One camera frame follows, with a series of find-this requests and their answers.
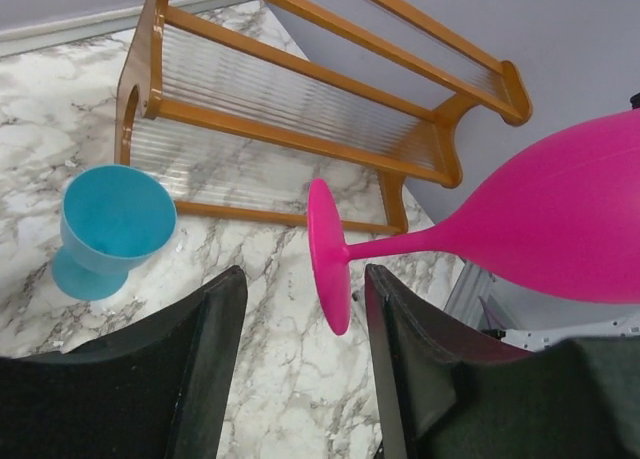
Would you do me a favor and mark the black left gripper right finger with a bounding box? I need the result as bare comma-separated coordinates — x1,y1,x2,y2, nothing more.
364,264,639,458

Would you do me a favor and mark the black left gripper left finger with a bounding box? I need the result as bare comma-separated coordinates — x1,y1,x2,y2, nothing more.
1,266,248,458

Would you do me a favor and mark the blue plastic wine glass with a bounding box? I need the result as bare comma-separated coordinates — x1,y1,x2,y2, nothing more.
52,164,177,301

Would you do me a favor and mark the pink wine glass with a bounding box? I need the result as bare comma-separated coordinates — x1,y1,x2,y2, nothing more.
307,110,639,335

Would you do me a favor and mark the wooden dish rack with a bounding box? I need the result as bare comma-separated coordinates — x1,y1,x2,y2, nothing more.
114,0,532,234

